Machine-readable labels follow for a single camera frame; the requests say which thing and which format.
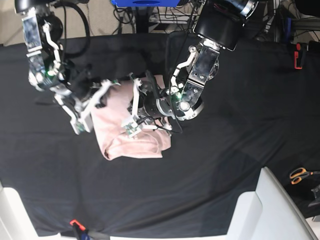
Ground orange handled scissors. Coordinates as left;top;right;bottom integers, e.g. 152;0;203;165
289;167;320;185

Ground black table cloth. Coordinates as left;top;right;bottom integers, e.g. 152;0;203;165
0;39;320;238

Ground black monitor stand pole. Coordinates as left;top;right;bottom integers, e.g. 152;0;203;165
134;6;150;34

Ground white table frame right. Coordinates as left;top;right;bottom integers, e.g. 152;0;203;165
226;167;317;240

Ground power strip with red light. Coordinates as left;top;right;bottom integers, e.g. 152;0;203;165
148;12;199;25

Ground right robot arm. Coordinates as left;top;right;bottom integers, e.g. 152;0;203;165
14;0;119;135

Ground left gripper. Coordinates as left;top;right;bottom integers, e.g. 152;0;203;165
121;72;173;138

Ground red black clamp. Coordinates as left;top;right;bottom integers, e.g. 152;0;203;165
294;42;309;70
69;219;111;240

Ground white table frame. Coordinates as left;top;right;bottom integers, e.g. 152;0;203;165
0;181;62;240
226;167;317;240

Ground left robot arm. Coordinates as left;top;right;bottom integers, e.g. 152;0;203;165
122;0;259;137

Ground white table frame left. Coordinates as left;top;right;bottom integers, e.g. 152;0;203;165
0;181;62;240

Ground black object right edge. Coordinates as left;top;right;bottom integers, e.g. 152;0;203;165
308;185;320;223

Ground pink T-shirt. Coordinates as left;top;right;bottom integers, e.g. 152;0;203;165
91;79;171;161

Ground red black clamp right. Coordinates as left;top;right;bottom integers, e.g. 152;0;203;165
294;42;309;70

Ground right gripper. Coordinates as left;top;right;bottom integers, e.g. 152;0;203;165
53;69;120;135

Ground red black clamp bottom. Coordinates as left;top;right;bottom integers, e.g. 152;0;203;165
69;219;111;240

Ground blue box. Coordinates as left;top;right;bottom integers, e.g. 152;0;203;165
111;0;180;7

